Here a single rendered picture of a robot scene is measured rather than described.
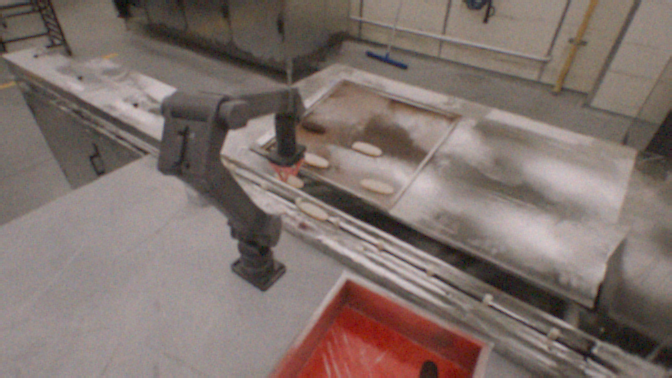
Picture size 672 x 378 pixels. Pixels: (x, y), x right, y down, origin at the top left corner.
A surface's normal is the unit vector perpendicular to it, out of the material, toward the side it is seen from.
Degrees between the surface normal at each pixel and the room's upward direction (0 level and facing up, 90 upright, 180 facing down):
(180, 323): 0
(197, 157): 52
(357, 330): 0
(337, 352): 0
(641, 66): 90
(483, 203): 10
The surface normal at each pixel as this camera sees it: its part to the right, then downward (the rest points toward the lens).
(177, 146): -0.16, 0.00
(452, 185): -0.07, -0.67
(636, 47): -0.58, 0.50
